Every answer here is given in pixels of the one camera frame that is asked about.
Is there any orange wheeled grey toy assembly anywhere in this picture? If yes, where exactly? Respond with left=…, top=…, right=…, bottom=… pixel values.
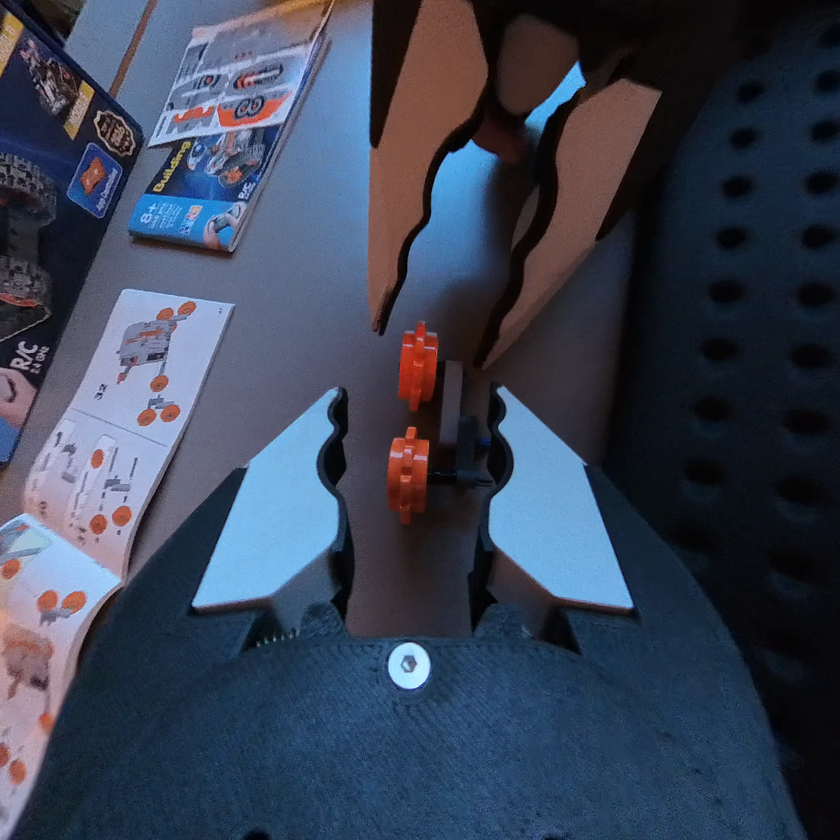
left=386, top=320, right=494, bottom=527

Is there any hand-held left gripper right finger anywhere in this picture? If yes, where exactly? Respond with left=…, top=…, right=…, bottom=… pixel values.
left=467, top=383, right=637, bottom=637

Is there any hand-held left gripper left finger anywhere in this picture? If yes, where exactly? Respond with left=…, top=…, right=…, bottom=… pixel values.
left=189, top=387, right=354, bottom=636

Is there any blue cover instruction booklet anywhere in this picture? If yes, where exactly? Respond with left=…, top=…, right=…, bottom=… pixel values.
left=128, top=3, right=332, bottom=253

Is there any white open instruction booklet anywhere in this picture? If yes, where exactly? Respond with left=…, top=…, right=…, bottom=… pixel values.
left=0, top=289, right=236, bottom=818

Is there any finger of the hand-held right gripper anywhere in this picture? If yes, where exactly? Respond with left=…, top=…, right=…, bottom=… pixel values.
left=368, top=0, right=493, bottom=337
left=472, top=87, right=664, bottom=371

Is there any blue printed toy box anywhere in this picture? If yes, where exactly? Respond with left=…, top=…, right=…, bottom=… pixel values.
left=0, top=0, right=144, bottom=468

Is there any grey desk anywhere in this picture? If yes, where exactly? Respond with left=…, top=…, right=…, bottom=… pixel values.
left=0, top=0, right=657, bottom=639

